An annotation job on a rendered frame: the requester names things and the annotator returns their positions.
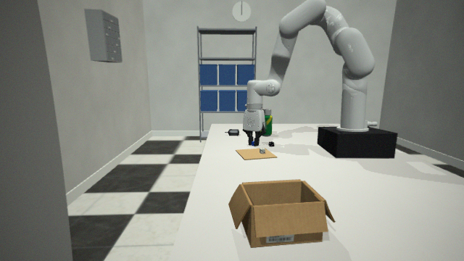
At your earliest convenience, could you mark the tan square mat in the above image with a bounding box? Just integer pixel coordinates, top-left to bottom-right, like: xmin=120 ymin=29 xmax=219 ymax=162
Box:
xmin=236 ymin=148 xmax=277 ymax=160

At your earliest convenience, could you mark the green soda can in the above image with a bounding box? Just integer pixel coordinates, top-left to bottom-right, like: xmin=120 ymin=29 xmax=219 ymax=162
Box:
xmin=262 ymin=115 xmax=273 ymax=136

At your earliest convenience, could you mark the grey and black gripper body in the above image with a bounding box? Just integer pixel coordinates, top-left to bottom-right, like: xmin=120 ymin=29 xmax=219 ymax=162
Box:
xmin=243 ymin=109 xmax=265 ymax=132

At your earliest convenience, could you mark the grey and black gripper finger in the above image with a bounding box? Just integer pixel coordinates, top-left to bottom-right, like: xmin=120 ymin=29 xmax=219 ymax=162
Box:
xmin=254 ymin=123 xmax=266 ymax=146
xmin=243 ymin=129 xmax=254 ymax=145

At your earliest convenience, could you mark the open brown cardboard box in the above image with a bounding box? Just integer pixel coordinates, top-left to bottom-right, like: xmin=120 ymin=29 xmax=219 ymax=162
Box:
xmin=228 ymin=179 xmax=335 ymax=248

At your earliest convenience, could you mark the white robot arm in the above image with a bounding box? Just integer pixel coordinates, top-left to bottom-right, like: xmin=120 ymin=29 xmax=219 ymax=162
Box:
xmin=245 ymin=0 xmax=377 ymax=132

